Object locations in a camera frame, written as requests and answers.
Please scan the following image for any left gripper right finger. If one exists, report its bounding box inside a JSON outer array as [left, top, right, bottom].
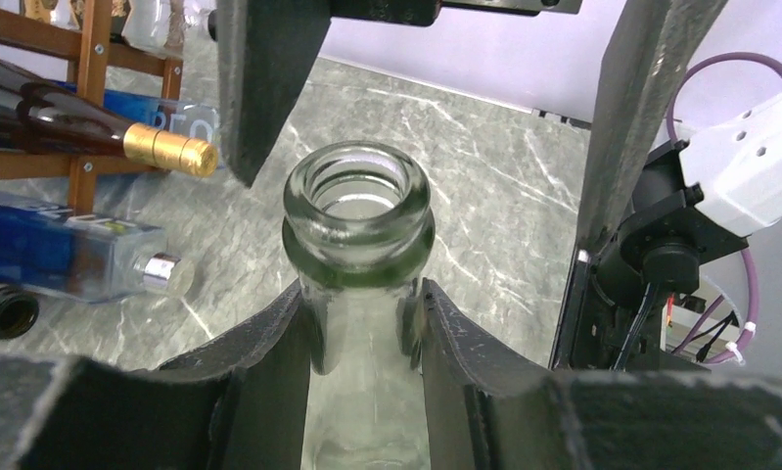
[[422, 280, 782, 469]]

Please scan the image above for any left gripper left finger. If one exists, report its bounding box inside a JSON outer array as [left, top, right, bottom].
[[0, 283, 310, 469]]

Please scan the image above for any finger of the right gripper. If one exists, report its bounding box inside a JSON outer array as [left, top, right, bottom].
[[575, 0, 726, 250], [216, 0, 331, 187]]

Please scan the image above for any tall clear glass bottle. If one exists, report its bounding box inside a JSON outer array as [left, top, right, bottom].
[[282, 141, 436, 469]]

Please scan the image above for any dark green wine bottle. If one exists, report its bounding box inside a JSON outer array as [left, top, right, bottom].
[[0, 284, 39, 340]]

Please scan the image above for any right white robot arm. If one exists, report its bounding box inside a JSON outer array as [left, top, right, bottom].
[[207, 1, 782, 370]]

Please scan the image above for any blue square bottle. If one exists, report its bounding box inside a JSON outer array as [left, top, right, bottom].
[[0, 191, 195, 304], [30, 82, 219, 177]]

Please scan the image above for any bottle in right cell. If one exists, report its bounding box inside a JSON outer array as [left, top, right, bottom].
[[121, 0, 217, 59]]

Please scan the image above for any gold capped dark bottle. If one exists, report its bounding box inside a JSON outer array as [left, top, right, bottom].
[[0, 60, 218, 177]]

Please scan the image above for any brown wooden wine rack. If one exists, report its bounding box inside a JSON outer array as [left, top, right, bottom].
[[0, 1, 183, 213]]

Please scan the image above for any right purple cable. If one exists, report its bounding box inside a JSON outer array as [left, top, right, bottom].
[[664, 51, 782, 366]]

